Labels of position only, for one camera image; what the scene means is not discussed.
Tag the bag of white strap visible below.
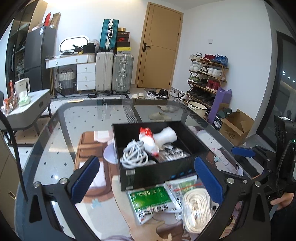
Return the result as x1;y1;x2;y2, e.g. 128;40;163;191
165;175;220;235

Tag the adidas black white fabric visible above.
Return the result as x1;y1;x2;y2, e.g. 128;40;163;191
158;144;189;163

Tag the white plush toy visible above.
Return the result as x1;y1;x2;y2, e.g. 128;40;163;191
153;126;178;147

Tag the white cable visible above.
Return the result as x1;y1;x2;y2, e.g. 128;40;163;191
119;139;149;168

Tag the green white packet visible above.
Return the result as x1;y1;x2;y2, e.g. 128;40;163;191
127;184;182;225

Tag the black storage box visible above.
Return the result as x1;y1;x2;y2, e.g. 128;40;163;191
113;121;209;191

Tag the red white pouch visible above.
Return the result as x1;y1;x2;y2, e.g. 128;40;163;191
139;127;159;157

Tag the person's right hand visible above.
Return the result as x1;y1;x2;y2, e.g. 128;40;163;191
270;193;295;210

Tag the cardboard box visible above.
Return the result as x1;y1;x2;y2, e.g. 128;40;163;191
219;109;254;146

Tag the purple yoga mat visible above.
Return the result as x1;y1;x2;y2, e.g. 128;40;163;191
207;87;232;124

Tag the wooden shoe rack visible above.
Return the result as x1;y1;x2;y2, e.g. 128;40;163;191
186;52;228;109

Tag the grey side table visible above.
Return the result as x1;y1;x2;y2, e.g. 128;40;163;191
7;89;52;147

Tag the beige slippers pair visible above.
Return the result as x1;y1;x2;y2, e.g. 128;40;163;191
131;90;180;121

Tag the green tissue pack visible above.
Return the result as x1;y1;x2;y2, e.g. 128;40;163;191
18;90;31;107

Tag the woven laundry basket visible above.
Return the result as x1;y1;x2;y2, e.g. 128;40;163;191
58;69;75;95

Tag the white electric kettle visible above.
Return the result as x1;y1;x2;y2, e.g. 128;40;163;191
14;78;31;96

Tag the white dressing desk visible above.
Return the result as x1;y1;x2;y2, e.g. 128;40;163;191
45;53;96;94

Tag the yellow wooden door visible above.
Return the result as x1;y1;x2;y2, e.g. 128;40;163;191
135;2;183;89

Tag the white suitcase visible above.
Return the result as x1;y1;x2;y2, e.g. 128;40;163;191
95;52;114;92

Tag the silver suitcase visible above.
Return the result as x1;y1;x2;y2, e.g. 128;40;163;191
112;54;134;93

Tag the oval vanity mirror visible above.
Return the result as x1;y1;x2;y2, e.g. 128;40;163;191
59;36;89;53

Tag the black refrigerator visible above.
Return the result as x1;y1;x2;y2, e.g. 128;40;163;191
24;26;56;91

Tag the stack of shoe boxes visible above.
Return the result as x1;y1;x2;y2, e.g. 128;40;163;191
116;28;131;54

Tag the teal suitcase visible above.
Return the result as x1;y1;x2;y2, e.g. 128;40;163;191
99;19;119;52

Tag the dark glass cabinet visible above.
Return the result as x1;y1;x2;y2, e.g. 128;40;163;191
6;1;48;87

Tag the black camera cable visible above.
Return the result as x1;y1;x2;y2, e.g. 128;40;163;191
0;111;28;202

